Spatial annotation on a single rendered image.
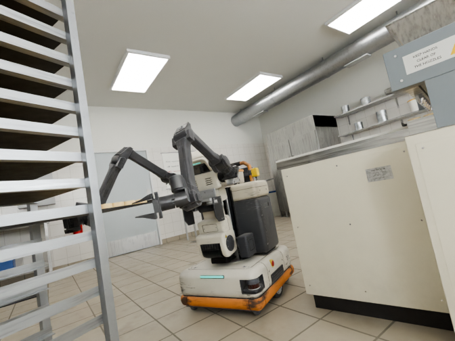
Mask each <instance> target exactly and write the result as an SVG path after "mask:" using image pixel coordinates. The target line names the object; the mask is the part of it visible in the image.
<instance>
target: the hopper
mask: <svg viewBox="0 0 455 341"><path fill-rule="evenodd" d="M453 22H455V0H434V1H432V2H430V3H428V4H426V5H424V6H422V7H420V8H418V9H416V10H414V11H413V12H410V13H409V14H407V15H405V16H403V17H401V18H399V19H397V20H395V21H393V22H391V23H390V24H388V25H386V26H385V28H386V29H387V30H388V31H389V33H390V34H391V36H392V37H393V38H394V40H395V41H396V43H397V44H398V45H399V46H400V47H401V46H402V45H405V44H407V43H409V42H411V41H414V40H416V39H418V38H421V37H423V36H425V35H427V34H429V33H431V32H433V31H436V30H438V29H440V28H443V27H444V26H447V25H449V24H451V23H453Z"/></svg>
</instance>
